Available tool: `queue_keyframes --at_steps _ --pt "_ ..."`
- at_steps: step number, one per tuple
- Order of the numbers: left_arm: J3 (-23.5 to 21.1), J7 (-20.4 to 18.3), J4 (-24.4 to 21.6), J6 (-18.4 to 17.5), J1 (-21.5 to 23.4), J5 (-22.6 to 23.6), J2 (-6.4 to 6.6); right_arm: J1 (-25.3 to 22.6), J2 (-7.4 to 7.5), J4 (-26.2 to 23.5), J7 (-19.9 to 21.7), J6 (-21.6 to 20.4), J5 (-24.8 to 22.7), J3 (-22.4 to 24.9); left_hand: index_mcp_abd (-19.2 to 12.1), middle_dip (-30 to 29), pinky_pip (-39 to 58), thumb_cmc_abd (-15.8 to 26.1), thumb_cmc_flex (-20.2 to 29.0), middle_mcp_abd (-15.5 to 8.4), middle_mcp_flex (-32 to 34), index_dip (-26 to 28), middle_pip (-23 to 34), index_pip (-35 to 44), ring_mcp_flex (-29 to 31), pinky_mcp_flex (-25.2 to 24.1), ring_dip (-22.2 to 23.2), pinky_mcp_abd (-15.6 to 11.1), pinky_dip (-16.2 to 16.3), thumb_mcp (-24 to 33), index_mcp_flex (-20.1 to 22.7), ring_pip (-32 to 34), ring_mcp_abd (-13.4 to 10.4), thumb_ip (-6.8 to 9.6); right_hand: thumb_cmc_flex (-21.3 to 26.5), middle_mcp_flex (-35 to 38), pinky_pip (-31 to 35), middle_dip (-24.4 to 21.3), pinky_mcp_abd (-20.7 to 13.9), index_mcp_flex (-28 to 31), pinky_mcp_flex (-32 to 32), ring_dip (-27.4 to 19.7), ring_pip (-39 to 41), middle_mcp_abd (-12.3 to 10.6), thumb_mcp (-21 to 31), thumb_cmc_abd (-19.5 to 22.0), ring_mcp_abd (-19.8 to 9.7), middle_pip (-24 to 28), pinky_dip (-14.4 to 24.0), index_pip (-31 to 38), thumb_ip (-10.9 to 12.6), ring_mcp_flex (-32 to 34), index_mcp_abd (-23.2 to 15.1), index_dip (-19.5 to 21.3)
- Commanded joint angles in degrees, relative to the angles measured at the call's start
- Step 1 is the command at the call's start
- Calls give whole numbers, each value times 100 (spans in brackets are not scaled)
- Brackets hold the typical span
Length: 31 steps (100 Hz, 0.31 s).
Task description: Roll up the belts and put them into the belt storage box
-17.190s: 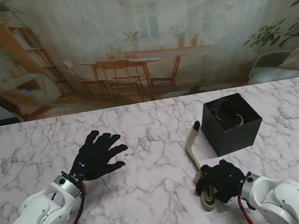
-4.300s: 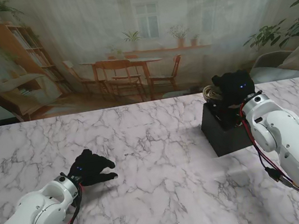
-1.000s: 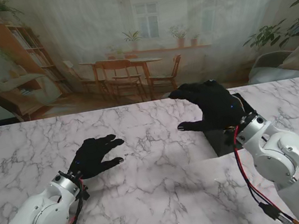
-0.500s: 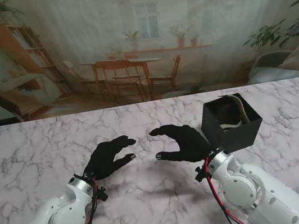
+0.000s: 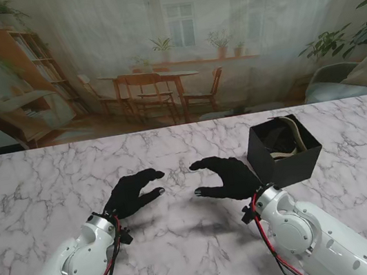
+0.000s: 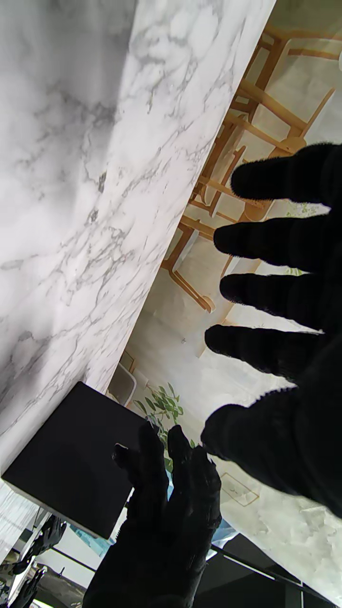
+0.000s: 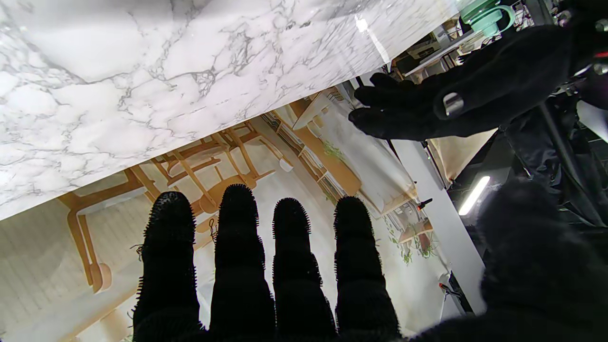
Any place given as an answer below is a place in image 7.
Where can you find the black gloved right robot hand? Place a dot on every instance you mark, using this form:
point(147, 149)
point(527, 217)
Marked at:
point(304, 285)

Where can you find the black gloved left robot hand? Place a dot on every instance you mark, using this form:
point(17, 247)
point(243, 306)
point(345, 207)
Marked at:
point(456, 90)

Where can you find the mint green cup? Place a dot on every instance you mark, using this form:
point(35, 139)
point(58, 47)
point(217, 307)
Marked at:
point(487, 16)

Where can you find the printed room scene backdrop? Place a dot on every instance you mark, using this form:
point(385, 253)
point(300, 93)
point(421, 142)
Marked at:
point(332, 190)

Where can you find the white light tube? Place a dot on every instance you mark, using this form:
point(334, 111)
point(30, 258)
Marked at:
point(474, 195)

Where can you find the black backdrop stand pole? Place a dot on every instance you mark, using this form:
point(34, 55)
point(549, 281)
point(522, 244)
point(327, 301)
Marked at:
point(567, 161)

